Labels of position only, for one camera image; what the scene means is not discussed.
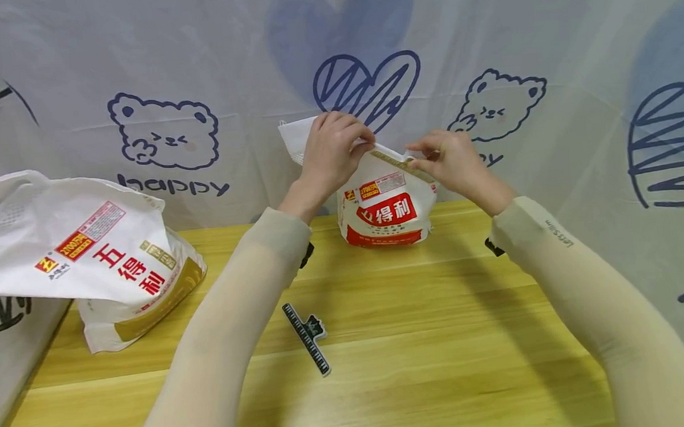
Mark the person's left hand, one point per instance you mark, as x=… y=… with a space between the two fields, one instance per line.
x=328 y=154

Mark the person's right hand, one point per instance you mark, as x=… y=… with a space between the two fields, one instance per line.
x=455 y=161

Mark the person's right thumb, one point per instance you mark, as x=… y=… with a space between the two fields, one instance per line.
x=425 y=164

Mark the person's right index finger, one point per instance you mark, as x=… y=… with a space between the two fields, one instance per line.
x=424 y=145

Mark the person's left fingers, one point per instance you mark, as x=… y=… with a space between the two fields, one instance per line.
x=350 y=129

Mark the small white flour bag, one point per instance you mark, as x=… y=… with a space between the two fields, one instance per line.
x=384 y=203

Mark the person's left forearm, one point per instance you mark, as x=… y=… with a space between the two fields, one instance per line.
x=231 y=336

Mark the person's right forearm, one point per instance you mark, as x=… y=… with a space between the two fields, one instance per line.
x=590 y=301

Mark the black wrist band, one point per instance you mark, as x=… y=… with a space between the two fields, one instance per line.
x=306 y=254
x=493 y=247

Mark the black sealing clip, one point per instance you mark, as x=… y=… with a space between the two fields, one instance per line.
x=308 y=337

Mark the large white flour bag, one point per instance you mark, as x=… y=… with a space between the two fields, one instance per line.
x=86 y=254

